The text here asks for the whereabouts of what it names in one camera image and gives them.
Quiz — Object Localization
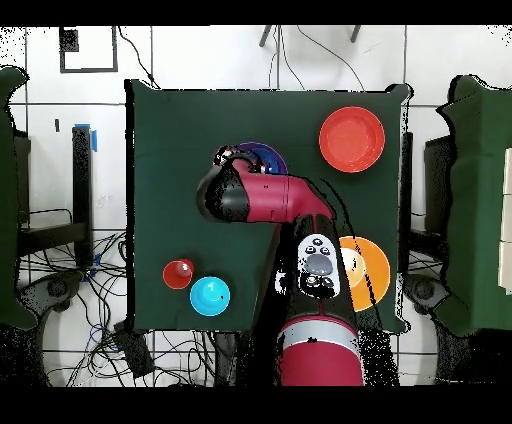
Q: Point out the large purple plastic bowl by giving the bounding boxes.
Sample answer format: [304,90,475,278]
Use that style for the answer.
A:
[234,141,290,176]

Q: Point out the dark green tablecloth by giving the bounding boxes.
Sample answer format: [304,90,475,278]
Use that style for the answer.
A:
[125,78,413,334]

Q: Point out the orange shallow plastic bowl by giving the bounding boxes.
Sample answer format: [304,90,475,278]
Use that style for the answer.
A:
[318,105,386,174]

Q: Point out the orange-red plastic cup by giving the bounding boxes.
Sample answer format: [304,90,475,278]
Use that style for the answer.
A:
[162,258,196,290]

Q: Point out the small cyan plastic bowl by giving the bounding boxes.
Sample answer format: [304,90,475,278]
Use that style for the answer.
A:
[189,276,232,318]

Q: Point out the large yellow plastic bowl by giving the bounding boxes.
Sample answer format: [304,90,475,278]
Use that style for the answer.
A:
[337,235,392,314]

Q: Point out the black power strip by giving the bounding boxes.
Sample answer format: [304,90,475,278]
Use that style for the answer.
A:
[112,319,156,379]

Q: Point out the green cloth side table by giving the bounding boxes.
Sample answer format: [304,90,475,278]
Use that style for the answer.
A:
[433,75,512,338]
[0,65,39,330]

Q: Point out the white boxes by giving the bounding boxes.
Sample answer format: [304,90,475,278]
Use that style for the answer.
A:
[497,146,512,297]

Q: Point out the thin black cable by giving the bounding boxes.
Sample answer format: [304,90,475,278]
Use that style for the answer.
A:
[295,25,366,92]

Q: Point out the black square frame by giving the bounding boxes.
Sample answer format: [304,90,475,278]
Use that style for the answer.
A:
[58,26,120,74]

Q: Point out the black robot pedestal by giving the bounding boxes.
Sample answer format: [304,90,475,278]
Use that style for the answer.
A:
[213,330,249,387]

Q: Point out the black pedestal leg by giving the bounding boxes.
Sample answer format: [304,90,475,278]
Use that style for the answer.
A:
[17,269,85,315]
[403,273,451,315]

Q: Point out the black cable tangle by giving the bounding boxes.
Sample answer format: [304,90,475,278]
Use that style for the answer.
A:
[19,229,215,387]

